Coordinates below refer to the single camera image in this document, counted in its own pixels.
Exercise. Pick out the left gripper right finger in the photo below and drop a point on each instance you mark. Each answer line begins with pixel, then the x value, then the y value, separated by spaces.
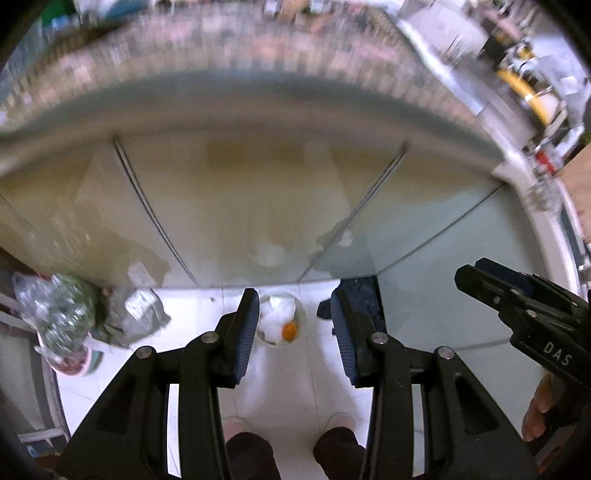
pixel 431 418

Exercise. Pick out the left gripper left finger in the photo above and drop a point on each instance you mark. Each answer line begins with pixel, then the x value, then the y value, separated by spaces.
pixel 124 435

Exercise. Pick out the orange peel piece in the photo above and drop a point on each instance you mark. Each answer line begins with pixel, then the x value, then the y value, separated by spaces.
pixel 290 331

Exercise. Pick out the white tissue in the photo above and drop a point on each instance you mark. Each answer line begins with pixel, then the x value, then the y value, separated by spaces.
pixel 275 311

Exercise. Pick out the person's right hand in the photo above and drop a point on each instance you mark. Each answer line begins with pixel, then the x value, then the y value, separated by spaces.
pixel 545 397

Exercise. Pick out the person's right foot slipper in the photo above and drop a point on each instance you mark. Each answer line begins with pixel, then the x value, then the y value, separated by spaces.
pixel 341 420

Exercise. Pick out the grey bag on floor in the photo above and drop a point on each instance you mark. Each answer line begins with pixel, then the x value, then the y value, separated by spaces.
pixel 127 315

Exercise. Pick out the dark cloth on floor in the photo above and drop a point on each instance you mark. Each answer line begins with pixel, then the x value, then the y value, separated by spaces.
pixel 364 297

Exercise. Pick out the plastic bag of greens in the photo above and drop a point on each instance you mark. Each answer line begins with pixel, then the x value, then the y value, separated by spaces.
pixel 62 310

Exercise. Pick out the black yellow-lid pot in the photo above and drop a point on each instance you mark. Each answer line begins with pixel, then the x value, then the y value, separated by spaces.
pixel 536 95

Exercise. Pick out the floral green table mat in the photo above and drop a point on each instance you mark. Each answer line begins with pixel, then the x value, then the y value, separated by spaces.
pixel 355 46

